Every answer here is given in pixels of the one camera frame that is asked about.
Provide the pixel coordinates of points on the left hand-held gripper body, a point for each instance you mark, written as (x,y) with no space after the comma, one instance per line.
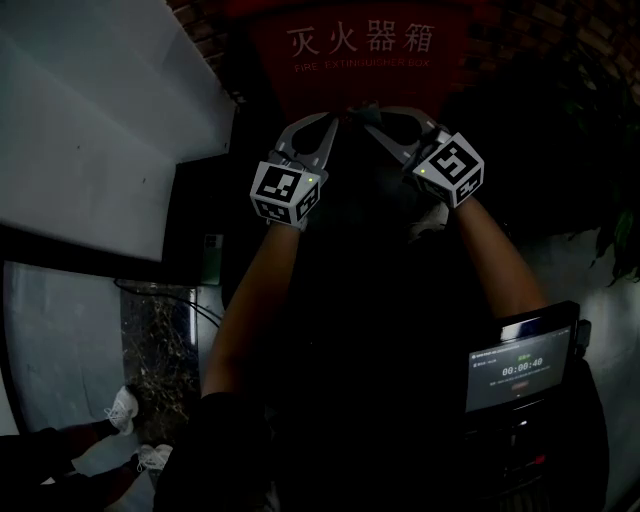
(280,192)

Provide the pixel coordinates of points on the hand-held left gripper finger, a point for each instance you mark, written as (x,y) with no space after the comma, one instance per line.
(287,131)
(329,147)

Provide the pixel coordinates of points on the green smartphone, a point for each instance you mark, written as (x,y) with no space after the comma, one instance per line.
(213,259)

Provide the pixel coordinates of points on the person's black clothing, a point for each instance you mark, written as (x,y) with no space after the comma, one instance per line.
(350,450)

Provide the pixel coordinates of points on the red fire extinguisher box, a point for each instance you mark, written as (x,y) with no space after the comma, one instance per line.
(350,82)

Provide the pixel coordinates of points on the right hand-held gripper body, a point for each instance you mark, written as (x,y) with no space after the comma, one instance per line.
(450,167)

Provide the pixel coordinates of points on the black tablet with screen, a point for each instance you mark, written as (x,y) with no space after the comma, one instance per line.
(520,367)

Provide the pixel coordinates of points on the person's white shoe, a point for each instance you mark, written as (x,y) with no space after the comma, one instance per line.
(426,221)
(122,409)
(155,456)

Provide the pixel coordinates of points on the black cabinet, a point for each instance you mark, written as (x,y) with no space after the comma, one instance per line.
(197,210)

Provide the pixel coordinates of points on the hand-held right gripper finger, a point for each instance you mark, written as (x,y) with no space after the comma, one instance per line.
(395,149)
(415,116)

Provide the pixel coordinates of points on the person's left forearm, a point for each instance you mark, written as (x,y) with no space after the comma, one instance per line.
(255,305)

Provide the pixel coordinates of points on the green leafy plant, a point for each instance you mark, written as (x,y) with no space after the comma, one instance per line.
(622,235)

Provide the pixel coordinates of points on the person's right forearm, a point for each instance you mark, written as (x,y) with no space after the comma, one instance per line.
(500,260)

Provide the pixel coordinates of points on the dark cloth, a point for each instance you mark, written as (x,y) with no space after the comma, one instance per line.
(361,116)

